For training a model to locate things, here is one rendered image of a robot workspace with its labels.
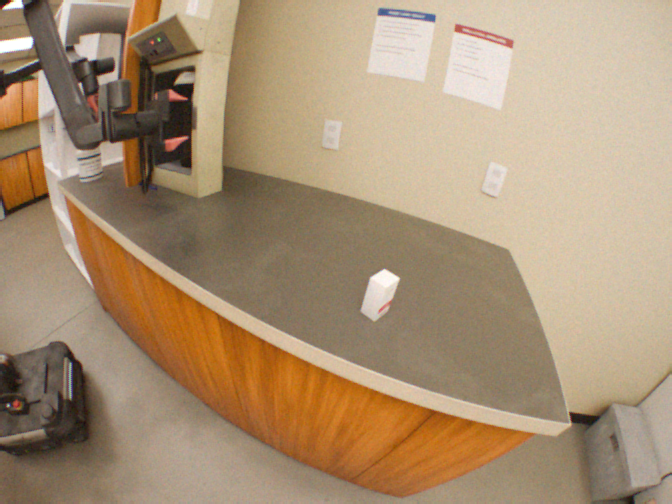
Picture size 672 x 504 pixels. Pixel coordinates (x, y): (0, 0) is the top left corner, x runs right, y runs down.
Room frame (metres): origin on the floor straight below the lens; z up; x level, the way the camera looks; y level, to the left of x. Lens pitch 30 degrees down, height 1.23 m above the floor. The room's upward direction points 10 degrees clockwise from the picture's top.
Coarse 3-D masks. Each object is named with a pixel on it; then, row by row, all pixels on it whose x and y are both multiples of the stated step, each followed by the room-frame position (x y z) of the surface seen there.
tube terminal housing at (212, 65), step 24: (168, 0) 0.77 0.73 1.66; (216, 0) 0.70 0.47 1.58; (240, 0) 0.86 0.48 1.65; (216, 24) 0.72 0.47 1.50; (216, 48) 0.73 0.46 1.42; (168, 72) 0.78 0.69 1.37; (216, 72) 0.75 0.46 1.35; (216, 96) 0.76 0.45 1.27; (216, 120) 0.76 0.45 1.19; (192, 144) 0.69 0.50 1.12; (216, 144) 0.77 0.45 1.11; (192, 168) 0.70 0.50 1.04; (216, 168) 0.77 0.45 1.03; (192, 192) 0.70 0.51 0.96
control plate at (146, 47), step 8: (160, 32) 0.63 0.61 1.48; (144, 40) 0.66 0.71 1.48; (152, 40) 0.66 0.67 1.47; (160, 40) 0.66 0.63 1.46; (168, 40) 0.65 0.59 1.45; (144, 48) 0.69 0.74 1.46; (152, 48) 0.69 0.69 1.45; (160, 48) 0.68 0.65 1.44; (168, 48) 0.68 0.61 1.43; (152, 56) 0.72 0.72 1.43; (160, 56) 0.71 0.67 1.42
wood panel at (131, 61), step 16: (144, 0) 0.75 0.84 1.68; (160, 0) 0.82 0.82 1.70; (144, 16) 0.76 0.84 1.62; (128, 32) 0.71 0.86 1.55; (128, 48) 0.72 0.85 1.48; (128, 64) 0.72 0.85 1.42; (128, 112) 0.73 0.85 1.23; (128, 144) 0.73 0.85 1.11; (128, 160) 0.72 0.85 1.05; (128, 176) 0.72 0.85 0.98
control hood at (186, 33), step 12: (156, 24) 0.61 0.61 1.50; (168, 24) 0.61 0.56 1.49; (180, 24) 0.60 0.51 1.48; (192, 24) 0.63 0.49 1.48; (204, 24) 0.68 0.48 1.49; (132, 36) 0.66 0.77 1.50; (144, 36) 0.65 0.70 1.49; (168, 36) 0.64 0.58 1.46; (180, 36) 0.64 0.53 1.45; (192, 36) 0.64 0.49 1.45; (204, 36) 0.68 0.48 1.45; (180, 48) 0.67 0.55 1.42; (192, 48) 0.66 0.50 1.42; (156, 60) 0.73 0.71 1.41
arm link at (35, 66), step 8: (32, 64) 0.50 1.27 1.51; (40, 64) 0.54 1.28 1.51; (0, 72) 0.34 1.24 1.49; (8, 72) 0.38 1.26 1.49; (16, 72) 0.42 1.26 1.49; (24, 72) 0.46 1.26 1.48; (32, 72) 0.50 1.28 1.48; (8, 80) 0.38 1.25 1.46; (16, 80) 0.42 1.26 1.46; (0, 96) 0.34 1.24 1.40
